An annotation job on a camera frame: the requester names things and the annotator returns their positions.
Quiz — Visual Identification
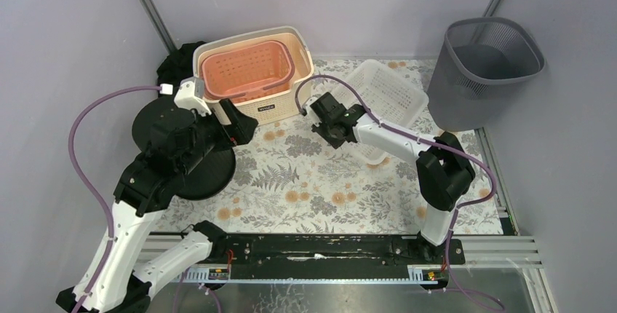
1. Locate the large black round bin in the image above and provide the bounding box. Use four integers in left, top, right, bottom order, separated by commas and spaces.
132, 98, 236, 201

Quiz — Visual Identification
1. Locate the white perforated plastic basket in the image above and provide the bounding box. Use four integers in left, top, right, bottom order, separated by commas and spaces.
330, 60, 429, 165

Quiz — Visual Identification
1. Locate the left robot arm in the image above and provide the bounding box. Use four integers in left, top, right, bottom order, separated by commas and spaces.
56, 98, 258, 312

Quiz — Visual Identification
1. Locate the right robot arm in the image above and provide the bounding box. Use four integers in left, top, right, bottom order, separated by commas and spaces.
300, 92, 476, 264

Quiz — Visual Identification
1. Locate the pink plastic basket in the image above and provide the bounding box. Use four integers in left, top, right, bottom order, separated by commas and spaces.
200, 40, 295, 102

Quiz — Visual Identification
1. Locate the cream plastic storage basket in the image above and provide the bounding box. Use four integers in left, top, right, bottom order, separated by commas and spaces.
193, 26, 314, 125

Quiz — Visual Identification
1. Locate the black cloth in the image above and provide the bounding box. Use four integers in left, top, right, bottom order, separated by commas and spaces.
156, 41, 206, 88

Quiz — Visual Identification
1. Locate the grey mesh waste bin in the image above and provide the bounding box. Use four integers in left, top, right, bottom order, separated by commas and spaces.
427, 17, 546, 132

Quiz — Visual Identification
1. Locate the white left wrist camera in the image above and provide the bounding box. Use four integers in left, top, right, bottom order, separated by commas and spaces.
174, 77, 212, 117

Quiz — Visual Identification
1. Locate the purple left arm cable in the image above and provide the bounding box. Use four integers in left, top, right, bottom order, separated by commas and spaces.
68, 84, 175, 313

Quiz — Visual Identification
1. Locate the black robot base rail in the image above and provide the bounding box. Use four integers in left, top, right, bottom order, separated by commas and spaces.
202, 234, 466, 281

